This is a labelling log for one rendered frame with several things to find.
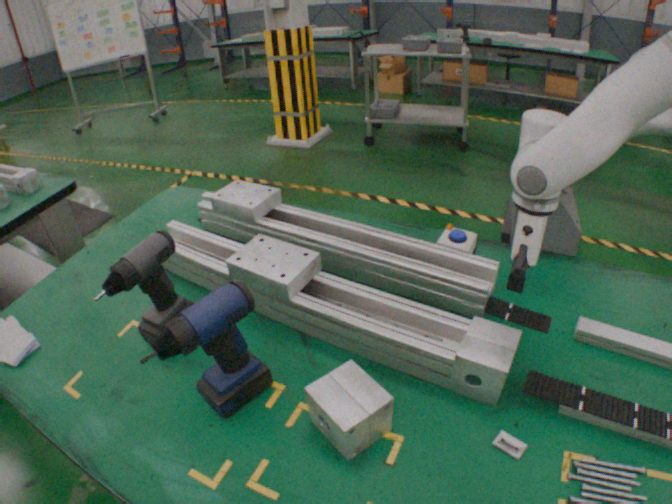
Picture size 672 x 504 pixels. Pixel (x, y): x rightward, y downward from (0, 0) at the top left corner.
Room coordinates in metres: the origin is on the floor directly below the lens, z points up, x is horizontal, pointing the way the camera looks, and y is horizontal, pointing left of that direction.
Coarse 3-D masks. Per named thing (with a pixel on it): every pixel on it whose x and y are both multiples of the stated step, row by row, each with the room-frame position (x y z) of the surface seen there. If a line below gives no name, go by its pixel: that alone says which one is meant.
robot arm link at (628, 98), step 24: (648, 48) 0.50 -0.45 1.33; (624, 72) 0.50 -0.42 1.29; (648, 72) 0.47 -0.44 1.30; (600, 96) 0.50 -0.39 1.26; (624, 96) 0.48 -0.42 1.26; (648, 96) 0.46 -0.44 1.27; (576, 120) 0.48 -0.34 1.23; (600, 120) 0.47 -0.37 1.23; (624, 120) 0.47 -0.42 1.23; (648, 120) 0.47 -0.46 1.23; (552, 144) 0.48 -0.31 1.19; (576, 144) 0.46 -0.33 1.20; (600, 144) 0.46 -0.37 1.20; (528, 168) 0.49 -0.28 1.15; (552, 168) 0.47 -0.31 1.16; (576, 168) 0.46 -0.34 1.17; (528, 192) 0.49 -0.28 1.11; (552, 192) 0.48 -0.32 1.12
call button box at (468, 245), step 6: (444, 234) 0.80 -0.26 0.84; (468, 234) 0.80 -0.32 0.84; (474, 234) 0.79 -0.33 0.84; (438, 240) 0.78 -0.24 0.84; (444, 240) 0.78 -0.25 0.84; (450, 240) 0.78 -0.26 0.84; (468, 240) 0.77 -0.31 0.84; (474, 240) 0.77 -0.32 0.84; (444, 246) 0.76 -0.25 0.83; (450, 246) 0.76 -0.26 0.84; (456, 246) 0.75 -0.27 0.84; (462, 246) 0.75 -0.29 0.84; (468, 246) 0.75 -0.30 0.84; (474, 246) 0.78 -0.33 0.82; (468, 252) 0.73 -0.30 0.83; (474, 252) 0.79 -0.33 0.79
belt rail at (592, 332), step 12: (588, 324) 0.49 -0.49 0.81; (600, 324) 0.48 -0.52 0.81; (576, 336) 0.48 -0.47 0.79; (588, 336) 0.47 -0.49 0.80; (600, 336) 0.45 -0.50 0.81; (612, 336) 0.45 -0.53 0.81; (624, 336) 0.44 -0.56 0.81; (636, 336) 0.43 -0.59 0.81; (612, 348) 0.43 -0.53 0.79; (624, 348) 0.42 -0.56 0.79; (636, 348) 0.41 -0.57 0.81; (648, 348) 0.40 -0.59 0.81; (660, 348) 0.39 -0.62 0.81; (648, 360) 0.39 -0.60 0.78; (660, 360) 0.38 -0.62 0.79
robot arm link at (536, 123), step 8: (528, 112) 0.60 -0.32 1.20; (536, 112) 0.59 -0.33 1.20; (544, 112) 0.59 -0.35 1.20; (552, 112) 0.59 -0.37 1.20; (528, 120) 0.57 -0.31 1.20; (536, 120) 0.56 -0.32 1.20; (544, 120) 0.56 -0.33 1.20; (552, 120) 0.55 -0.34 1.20; (560, 120) 0.55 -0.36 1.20; (528, 128) 0.57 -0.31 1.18; (536, 128) 0.56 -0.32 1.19; (544, 128) 0.55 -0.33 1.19; (552, 128) 0.54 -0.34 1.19; (520, 136) 0.60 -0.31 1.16; (528, 136) 0.57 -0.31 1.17; (536, 136) 0.55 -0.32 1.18; (520, 144) 0.58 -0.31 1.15; (528, 144) 0.55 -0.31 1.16; (560, 192) 0.55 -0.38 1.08
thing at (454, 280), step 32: (224, 224) 0.97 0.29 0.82; (256, 224) 0.89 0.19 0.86; (288, 224) 0.86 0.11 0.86; (320, 224) 0.87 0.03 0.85; (352, 224) 0.84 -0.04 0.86; (352, 256) 0.75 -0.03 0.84; (384, 256) 0.70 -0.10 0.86; (416, 256) 0.73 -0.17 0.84; (448, 256) 0.69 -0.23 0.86; (384, 288) 0.70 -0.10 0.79; (416, 288) 0.66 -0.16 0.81; (448, 288) 0.61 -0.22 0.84; (480, 288) 0.58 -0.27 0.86
